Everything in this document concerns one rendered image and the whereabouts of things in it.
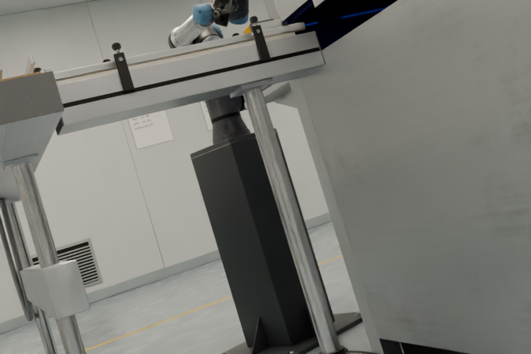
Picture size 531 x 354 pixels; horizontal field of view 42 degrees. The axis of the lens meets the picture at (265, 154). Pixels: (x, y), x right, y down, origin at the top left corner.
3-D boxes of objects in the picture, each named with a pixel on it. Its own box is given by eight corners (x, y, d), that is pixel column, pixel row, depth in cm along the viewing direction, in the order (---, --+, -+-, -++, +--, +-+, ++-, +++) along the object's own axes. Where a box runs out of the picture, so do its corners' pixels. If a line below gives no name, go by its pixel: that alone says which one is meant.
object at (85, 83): (303, 77, 193) (287, 24, 194) (329, 62, 179) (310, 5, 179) (57, 137, 166) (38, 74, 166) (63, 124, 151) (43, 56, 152)
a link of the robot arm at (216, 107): (205, 122, 270) (195, 89, 271) (235, 115, 276) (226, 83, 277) (216, 116, 259) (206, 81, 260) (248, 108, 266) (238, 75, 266)
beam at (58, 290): (91, 308, 162) (77, 259, 162) (56, 320, 158) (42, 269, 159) (41, 291, 308) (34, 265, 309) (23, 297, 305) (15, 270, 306)
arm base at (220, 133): (206, 148, 267) (198, 124, 268) (235, 142, 278) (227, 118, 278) (230, 139, 256) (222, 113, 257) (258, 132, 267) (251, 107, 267)
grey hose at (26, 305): (40, 321, 268) (4, 197, 270) (28, 325, 266) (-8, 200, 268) (34, 316, 301) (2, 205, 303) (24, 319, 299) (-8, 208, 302)
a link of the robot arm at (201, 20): (155, 36, 297) (195, -4, 253) (178, 32, 302) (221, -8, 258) (163, 62, 296) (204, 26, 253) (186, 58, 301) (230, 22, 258)
